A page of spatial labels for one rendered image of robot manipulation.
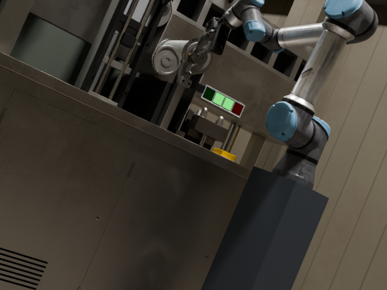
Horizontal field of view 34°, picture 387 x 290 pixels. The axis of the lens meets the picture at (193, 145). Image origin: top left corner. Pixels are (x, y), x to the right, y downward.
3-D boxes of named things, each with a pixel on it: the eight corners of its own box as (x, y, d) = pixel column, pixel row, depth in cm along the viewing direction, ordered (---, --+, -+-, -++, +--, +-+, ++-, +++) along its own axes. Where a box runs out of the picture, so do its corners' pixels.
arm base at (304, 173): (319, 194, 218) (331, 167, 218) (295, 181, 208) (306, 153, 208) (287, 182, 229) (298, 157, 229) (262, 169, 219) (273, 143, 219)
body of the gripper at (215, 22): (218, 33, 259) (238, 15, 251) (219, 48, 254) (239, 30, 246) (204, 25, 255) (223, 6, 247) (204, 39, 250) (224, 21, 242)
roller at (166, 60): (149, 67, 252) (161, 39, 253) (124, 64, 274) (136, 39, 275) (173, 80, 258) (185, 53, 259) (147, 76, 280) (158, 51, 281)
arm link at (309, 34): (391, 18, 219) (273, 33, 252) (378, 3, 211) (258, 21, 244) (386, 49, 217) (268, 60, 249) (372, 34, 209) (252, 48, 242)
